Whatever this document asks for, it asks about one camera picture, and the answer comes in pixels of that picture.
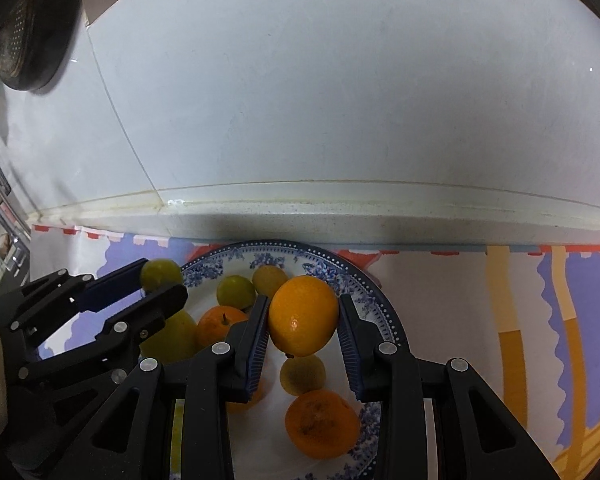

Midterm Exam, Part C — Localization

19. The colourful foam puzzle mat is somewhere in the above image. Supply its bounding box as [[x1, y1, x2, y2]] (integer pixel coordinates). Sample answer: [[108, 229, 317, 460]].
[[27, 222, 600, 480]]

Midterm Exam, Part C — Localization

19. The blue and white plate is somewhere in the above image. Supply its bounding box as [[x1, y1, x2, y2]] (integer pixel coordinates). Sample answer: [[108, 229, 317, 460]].
[[177, 240, 411, 480]]

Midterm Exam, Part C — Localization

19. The black frying pan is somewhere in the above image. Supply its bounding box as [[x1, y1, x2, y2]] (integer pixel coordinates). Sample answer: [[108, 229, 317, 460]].
[[0, 0, 85, 92]]

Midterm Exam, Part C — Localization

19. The small yellow lime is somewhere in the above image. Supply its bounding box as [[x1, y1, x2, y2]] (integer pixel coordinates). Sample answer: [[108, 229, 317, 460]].
[[251, 265, 289, 298], [280, 354, 327, 395]]

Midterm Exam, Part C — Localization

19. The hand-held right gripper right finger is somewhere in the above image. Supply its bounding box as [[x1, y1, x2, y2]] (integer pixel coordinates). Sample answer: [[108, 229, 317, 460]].
[[337, 295, 561, 480]]

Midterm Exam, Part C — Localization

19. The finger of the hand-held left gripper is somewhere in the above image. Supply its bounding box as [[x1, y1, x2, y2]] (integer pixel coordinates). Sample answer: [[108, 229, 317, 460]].
[[10, 284, 189, 386], [0, 258, 151, 333]]

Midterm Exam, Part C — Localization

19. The small green lime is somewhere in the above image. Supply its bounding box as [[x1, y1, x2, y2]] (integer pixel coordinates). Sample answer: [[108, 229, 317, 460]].
[[140, 258, 183, 293], [216, 275, 257, 307]]

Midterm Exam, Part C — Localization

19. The steel faucet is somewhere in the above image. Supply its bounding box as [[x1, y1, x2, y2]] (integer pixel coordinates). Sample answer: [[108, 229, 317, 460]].
[[0, 170, 30, 281]]

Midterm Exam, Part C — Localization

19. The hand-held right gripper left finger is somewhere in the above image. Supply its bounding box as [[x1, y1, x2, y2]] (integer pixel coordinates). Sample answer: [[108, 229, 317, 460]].
[[74, 295, 271, 480]]

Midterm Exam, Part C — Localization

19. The gold perforated skimmer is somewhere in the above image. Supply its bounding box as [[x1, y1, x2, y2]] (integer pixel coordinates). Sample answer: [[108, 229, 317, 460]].
[[0, 0, 45, 78]]

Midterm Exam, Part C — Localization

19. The large orange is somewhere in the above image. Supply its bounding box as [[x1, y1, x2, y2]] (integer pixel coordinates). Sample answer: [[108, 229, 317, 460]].
[[285, 390, 361, 461]]

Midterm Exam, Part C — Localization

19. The small orange mandarin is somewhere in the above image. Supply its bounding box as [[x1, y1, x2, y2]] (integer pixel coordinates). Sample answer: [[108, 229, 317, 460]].
[[196, 306, 251, 356], [269, 276, 341, 358]]

